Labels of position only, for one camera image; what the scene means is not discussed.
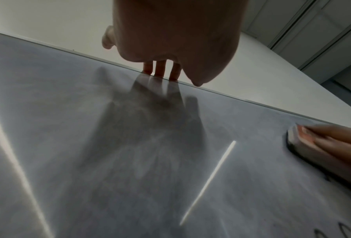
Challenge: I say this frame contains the grey cabinet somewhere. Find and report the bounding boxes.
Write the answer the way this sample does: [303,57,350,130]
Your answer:
[242,0,351,93]

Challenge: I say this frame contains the person's left hand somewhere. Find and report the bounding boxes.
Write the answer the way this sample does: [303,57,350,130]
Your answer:
[101,0,250,87]

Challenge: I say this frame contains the whiteboard eraser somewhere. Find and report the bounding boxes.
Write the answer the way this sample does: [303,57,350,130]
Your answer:
[285,123,345,174]

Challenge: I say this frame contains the person's right hand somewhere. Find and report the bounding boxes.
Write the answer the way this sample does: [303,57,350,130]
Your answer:
[297,124,351,201]

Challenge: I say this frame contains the whiteboard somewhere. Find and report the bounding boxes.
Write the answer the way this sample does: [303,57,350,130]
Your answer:
[0,29,351,238]

